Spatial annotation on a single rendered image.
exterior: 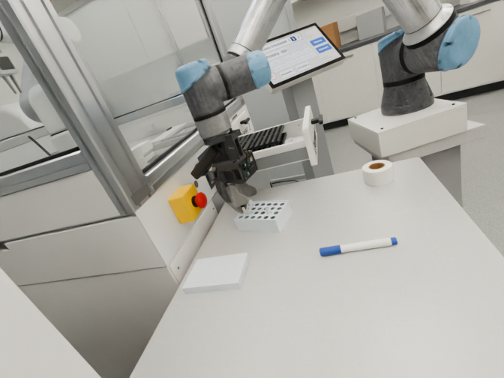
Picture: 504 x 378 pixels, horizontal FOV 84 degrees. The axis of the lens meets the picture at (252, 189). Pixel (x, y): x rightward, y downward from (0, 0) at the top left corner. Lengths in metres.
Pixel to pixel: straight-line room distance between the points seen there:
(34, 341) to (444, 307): 0.45
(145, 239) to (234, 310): 0.24
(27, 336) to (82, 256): 0.59
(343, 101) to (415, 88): 2.78
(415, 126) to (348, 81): 2.82
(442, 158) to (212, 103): 0.75
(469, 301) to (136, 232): 0.58
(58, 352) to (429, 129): 0.91
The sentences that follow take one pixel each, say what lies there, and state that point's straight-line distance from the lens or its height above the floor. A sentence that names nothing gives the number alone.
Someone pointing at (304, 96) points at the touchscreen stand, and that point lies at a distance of 1.81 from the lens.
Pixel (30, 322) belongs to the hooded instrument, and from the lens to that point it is 0.21.
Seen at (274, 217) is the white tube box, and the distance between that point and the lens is 0.68.
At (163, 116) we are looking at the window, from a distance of 0.81.
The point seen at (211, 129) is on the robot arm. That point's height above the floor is 1.03.
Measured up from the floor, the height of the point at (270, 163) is 0.85.
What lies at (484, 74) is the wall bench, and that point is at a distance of 3.96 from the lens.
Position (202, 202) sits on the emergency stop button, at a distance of 0.68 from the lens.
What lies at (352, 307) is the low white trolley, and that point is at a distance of 0.49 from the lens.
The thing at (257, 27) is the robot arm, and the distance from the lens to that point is 0.78.
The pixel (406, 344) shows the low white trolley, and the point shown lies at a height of 0.76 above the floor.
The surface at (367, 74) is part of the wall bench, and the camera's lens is 3.71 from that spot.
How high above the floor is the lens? 1.13
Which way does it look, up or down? 24 degrees down
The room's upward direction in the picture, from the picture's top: 21 degrees counter-clockwise
